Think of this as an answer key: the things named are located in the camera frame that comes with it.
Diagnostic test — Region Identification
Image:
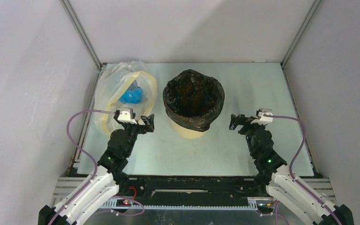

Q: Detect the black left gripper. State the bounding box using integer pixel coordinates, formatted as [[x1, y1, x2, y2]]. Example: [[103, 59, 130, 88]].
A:
[[122, 114, 154, 156]]

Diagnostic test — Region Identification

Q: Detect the clear plastic bag yellow rim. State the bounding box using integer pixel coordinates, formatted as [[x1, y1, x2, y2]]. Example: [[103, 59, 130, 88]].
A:
[[94, 61, 158, 121]]

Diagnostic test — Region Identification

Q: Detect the black trash bag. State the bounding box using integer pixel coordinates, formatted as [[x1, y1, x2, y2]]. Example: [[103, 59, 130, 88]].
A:
[[163, 69, 225, 132]]

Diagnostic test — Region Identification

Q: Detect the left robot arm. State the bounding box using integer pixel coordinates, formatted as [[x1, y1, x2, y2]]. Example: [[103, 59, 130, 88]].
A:
[[38, 110, 155, 225]]

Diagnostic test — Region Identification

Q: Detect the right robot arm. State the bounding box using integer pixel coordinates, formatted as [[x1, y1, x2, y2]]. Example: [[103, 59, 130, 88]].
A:
[[229, 109, 354, 225]]

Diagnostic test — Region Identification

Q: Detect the blue trash bag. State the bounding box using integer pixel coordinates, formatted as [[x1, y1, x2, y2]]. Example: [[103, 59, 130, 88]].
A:
[[119, 81, 143, 104]]

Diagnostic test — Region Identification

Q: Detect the cream yellow trash bin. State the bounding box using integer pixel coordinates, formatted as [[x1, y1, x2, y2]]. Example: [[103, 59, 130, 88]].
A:
[[170, 120, 208, 139]]

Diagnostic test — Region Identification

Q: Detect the left circuit board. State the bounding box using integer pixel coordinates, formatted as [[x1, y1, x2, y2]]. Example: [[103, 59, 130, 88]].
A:
[[116, 199, 134, 207]]

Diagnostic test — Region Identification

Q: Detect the circuit board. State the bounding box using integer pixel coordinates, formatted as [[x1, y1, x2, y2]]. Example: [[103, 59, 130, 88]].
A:
[[116, 199, 134, 207], [256, 202, 276, 215]]

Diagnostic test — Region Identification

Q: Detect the right circuit board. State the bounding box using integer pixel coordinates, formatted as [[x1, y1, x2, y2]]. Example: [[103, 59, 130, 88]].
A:
[[256, 202, 276, 215]]

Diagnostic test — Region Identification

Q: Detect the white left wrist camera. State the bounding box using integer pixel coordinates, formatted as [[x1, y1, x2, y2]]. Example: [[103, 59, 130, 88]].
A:
[[114, 107, 137, 124]]

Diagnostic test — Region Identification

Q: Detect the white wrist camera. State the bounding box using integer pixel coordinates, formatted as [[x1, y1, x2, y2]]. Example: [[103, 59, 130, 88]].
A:
[[114, 107, 137, 124], [250, 108, 273, 126]]

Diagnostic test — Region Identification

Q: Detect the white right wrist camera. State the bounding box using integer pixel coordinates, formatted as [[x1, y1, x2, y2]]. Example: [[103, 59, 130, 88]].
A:
[[250, 108, 273, 126]]

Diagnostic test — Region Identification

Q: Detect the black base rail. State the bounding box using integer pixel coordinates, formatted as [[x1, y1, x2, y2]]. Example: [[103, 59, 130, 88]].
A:
[[118, 175, 275, 208]]

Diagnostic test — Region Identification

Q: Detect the left aluminium frame post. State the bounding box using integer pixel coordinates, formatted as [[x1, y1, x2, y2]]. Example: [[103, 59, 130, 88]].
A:
[[60, 0, 103, 69]]

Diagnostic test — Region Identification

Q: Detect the aluminium frame post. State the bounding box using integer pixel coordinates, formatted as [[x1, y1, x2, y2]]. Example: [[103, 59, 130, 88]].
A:
[[60, 0, 103, 69], [281, 0, 322, 69]]

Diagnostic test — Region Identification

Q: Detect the right aluminium frame post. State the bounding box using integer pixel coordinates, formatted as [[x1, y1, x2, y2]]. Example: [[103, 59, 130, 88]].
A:
[[281, 0, 322, 69]]

